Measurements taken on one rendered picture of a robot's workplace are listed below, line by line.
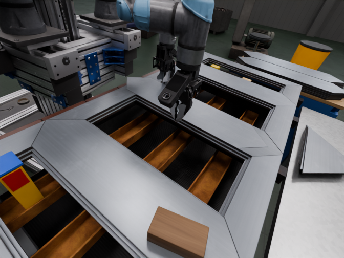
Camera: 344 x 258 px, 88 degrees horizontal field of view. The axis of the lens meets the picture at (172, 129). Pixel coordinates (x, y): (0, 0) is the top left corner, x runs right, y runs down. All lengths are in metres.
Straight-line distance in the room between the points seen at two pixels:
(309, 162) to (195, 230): 0.61
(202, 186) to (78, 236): 0.44
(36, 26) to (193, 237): 0.91
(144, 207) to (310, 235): 0.51
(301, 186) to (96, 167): 0.73
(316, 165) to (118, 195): 0.76
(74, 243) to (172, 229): 0.33
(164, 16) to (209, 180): 0.59
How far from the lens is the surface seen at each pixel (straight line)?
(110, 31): 1.26
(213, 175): 0.78
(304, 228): 0.75
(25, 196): 0.68
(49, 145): 0.67
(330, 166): 0.97
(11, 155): 0.62
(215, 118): 0.79
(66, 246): 0.66
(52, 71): 0.87
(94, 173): 0.55
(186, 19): 0.49
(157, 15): 0.50
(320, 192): 0.89
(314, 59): 3.66
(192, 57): 0.50
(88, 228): 0.67
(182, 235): 0.42
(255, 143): 0.75
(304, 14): 10.45
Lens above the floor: 1.29
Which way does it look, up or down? 41 degrees down
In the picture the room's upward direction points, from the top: 10 degrees clockwise
